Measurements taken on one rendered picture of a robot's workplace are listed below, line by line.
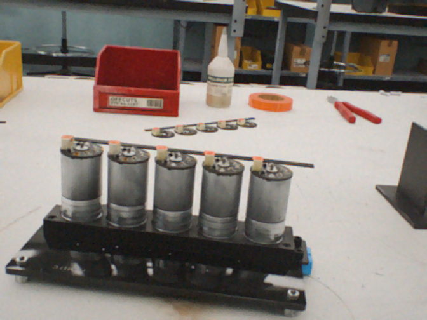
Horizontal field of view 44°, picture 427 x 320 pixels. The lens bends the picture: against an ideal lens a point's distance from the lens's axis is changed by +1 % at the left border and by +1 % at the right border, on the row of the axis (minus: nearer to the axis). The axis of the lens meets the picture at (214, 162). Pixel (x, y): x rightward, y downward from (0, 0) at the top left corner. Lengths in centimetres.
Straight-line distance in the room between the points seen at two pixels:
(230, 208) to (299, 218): 10
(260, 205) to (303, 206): 12
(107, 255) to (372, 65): 473
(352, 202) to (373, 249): 8
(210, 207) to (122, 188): 5
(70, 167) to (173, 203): 6
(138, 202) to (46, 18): 447
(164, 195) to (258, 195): 5
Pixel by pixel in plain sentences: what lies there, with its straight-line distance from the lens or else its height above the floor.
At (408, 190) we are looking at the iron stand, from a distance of 46.
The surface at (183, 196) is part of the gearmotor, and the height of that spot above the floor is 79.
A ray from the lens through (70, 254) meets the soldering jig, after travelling 31.
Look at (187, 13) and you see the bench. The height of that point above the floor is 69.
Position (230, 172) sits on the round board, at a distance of 30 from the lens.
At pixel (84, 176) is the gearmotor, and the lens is 32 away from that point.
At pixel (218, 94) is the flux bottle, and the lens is 68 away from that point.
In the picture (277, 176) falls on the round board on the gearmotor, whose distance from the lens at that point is 30.
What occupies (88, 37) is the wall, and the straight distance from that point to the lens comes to 477.
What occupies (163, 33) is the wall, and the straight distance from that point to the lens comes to 478.
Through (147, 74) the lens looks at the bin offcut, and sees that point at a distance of 73.
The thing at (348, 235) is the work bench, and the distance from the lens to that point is 39.
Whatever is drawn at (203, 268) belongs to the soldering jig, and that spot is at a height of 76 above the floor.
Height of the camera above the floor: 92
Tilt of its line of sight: 20 degrees down
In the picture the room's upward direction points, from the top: 5 degrees clockwise
